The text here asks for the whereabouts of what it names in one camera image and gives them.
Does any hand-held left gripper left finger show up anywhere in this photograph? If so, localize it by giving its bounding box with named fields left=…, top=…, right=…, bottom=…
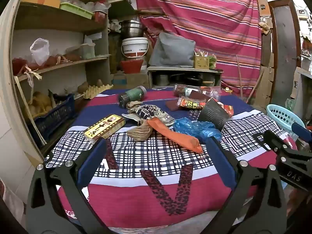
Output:
left=26, top=138, right=109, bottom=234

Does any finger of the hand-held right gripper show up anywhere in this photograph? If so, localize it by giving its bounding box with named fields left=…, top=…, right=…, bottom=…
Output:
left=253, top=130, right=293, bottom=153
left=292, top=122, right=312, bottom=140

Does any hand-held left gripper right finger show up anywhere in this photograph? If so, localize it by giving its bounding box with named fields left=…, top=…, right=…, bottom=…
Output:
left=206, top=136, right=287, bottom=234

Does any light blue plastic basket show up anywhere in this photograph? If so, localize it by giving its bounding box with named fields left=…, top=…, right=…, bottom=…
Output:
left=266, top=104, right=306, bottom=137

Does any blue plastic bag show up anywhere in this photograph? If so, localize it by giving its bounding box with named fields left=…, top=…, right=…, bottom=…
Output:
left=173, top=117, right=222, bottom=144

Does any black paper cup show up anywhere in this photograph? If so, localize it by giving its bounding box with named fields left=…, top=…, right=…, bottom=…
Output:
left=197, top=99, right=231, bottom=131

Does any red snack bag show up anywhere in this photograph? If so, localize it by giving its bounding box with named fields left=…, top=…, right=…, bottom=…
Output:
left=214, top=99, right=234, bottom=117

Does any orange packet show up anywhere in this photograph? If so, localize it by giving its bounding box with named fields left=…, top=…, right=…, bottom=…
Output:
left=147, top=117, right=203, bottom=153

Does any red packet with yellow print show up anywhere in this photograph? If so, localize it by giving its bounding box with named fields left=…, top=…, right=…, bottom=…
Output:
left=177, top=96, right=210, bottom=110

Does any clear plastic wrapper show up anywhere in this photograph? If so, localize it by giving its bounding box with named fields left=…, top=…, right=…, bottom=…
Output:
left=208, top=86, right=222, bottom=101

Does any tan wrapper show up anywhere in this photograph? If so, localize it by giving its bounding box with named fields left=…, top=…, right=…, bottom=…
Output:
left=127, top=101, right=143, bottom=114

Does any dark red packet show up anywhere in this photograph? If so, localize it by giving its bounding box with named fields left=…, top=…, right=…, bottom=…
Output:
left=189, top=90, right=211, bottom=101

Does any black and white patterned wrapper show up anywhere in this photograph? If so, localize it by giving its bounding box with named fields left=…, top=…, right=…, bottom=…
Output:
left=122, top=104, right=175, bottom=127

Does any yellow printed box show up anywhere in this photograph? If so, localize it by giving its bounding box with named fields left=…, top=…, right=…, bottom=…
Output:
left=83, top=114, right=126, bottom=144

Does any grey metal cabinet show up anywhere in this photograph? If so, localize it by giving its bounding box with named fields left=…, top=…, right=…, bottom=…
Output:
left=290, top=67, right=312, bottom=100

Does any blue plastic crate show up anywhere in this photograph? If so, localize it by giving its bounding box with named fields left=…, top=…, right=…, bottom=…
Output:
left=33, top=93, right=76, bottom=140

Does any printed plaid tablecloth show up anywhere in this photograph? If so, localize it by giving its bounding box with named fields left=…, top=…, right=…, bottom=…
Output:
left=45, top=88, right=298, bottom=230

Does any egg carton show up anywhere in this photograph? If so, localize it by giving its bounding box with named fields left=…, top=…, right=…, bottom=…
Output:
left=83, top=84, right=114, bottom=99

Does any broom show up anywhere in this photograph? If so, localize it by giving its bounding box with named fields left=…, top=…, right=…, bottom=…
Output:
left=236, top=55, right=246, bottom=98

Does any green label jar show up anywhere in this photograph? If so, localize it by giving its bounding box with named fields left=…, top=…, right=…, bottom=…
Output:
left=118, top=86, right=147, bottom=109

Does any jar of red contents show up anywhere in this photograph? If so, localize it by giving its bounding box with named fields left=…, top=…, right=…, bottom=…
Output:
left=173, top=84, right=203, bottom=97

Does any brown cardboard box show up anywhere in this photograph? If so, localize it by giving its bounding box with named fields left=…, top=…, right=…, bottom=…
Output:
left=111, top=73, right=149, bottom=88

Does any low wooden cabinet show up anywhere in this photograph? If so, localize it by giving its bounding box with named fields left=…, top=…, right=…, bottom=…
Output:
left=147, top=66, right=224, bottom=88

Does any bamboo chopstick holder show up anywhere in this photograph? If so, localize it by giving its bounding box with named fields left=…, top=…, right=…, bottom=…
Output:
left=194, top=50, right=210, bottom=70

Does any red plastic basin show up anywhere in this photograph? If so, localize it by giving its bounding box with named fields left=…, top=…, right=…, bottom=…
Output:
left=121, top=59, right=144, bottom=74

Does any translucent plastic container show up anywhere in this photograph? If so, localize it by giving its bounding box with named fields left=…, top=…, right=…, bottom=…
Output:
left=74, top=43, right=95, bottom=60

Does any white plastic bag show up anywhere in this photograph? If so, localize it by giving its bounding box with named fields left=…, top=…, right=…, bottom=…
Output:
left=30, top=38, right=50, bottom=66

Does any grey cushion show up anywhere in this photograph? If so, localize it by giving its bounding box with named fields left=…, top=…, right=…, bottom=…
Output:
left=149, top=32, right=196, bottom=67

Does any white plastic bucket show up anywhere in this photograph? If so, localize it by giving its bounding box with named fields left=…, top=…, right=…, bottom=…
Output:
left=121, top=37, right=149, bottom=59

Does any steel pot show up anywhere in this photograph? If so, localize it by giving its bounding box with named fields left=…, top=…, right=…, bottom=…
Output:
left=119, top=19, right=147, bottom=39

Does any striped red curtain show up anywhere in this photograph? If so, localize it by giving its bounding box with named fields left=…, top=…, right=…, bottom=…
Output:
left=135, top=0, right=262, bottom=98

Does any wooden shelf unit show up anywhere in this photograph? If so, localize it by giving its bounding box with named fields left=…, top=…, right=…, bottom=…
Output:
left=0, top=0, right=110, bottom=161

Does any green plastic tray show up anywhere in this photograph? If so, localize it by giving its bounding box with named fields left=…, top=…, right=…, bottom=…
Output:
left=59, top=2, right=94, bottom=19

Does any grey door with wooden frame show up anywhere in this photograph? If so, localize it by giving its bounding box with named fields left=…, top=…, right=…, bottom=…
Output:
left=268, top=0, right=301, bottom=103

